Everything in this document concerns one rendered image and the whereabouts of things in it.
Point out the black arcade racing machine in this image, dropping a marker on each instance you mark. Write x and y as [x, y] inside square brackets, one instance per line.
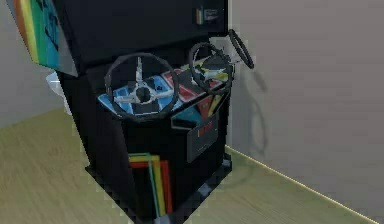
[110, 140]

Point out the white round object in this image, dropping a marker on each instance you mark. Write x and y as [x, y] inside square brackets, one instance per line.
[55, 83]

